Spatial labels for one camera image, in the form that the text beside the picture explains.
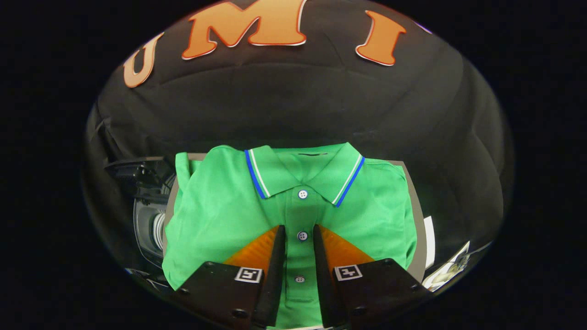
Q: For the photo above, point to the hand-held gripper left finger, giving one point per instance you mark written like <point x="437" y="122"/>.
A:
<point x="275" y="284"/>

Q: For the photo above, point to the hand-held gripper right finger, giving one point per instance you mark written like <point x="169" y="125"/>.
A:
<point x="323" y="284"/>

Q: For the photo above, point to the green polo shirt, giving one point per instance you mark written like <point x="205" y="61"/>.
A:
<point x="220" y="211"/>

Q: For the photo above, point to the dark grey washing machine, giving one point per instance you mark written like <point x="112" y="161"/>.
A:
<point x="149" y="229"/>

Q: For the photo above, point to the transparent washing machine lid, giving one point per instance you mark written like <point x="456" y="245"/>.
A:
<point x="137" y="174"/>

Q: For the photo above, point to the grey side table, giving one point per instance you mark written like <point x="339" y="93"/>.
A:
<point x="416" y="220"/>

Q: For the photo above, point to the white paper sheet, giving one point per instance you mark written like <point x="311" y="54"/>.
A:
<point x="429" y="243"/>

